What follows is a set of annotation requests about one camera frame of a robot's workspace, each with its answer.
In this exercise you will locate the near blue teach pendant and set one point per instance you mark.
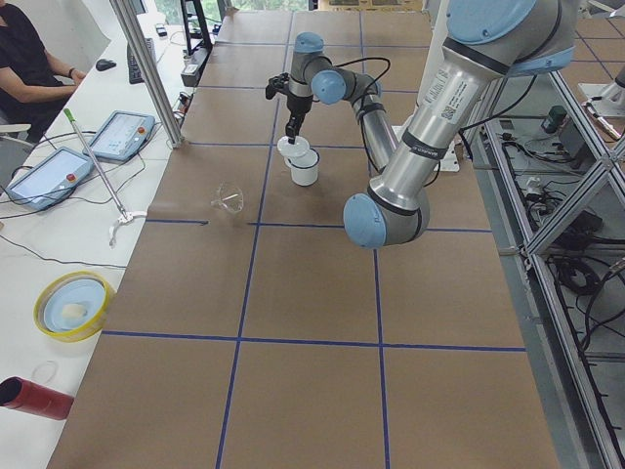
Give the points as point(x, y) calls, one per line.
point(52, 180)

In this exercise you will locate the black keyboard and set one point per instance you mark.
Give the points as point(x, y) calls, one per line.
point(134, 72)

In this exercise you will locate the aluminium frame post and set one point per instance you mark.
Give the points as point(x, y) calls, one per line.
point(135, 38)

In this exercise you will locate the red cylinder tube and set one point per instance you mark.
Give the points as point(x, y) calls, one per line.
point(29, 397)

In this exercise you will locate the far blue teach pendant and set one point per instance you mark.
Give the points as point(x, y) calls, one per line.
point(122, 136)

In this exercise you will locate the white mug lid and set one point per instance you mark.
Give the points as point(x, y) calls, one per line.
point(293, 148)

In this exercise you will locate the aluminium side rail frame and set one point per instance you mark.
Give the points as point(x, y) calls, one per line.
point(549, 152)

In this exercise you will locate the black computer mouse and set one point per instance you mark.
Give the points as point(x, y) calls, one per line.
point(105, 64)

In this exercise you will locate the white enamel mug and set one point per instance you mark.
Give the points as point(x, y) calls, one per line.
point(304, 169)

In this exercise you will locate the long grabber stick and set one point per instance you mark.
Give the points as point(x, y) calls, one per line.
point(125, 216)

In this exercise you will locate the seated person black shirt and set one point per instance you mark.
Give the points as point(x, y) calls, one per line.
point(35, 85)

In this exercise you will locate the yellow tape roll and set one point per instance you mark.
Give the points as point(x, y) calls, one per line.
point(73, 307)

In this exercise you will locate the blue teach pendant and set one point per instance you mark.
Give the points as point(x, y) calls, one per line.
point(122, 136)
point(52, 180)

